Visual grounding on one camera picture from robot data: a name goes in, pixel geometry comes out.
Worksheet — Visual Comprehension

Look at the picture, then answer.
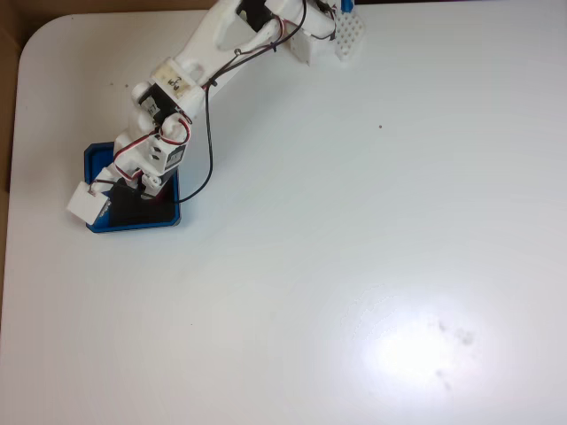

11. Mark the black foam insert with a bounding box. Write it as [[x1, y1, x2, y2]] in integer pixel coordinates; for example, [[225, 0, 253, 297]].
[[107, 170, 178, 225]]

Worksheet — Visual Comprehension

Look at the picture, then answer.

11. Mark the red and white cable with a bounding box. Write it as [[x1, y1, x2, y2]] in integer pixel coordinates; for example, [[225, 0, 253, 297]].
[[113, 110, 194, 185]]

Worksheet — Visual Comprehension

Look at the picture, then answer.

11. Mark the blue square box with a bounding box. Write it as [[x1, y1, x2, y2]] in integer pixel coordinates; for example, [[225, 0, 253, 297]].
[[82, 142, 183, 235]]

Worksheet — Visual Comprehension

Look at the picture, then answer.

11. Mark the black cable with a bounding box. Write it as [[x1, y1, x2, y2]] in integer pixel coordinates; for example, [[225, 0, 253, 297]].
[[90, 0, 309, 205]]

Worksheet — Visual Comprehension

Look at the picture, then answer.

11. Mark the white square camera box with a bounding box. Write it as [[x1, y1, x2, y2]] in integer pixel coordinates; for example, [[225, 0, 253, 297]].
[[65, 180, 112, 225]]

